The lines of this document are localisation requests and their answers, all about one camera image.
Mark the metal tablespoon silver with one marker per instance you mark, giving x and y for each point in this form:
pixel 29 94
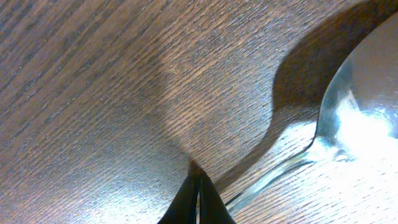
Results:
pixel 358 113

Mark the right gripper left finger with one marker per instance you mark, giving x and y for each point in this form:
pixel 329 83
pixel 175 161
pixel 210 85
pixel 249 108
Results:
pixel 183 209

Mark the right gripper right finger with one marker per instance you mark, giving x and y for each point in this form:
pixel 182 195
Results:
pixel 212 208

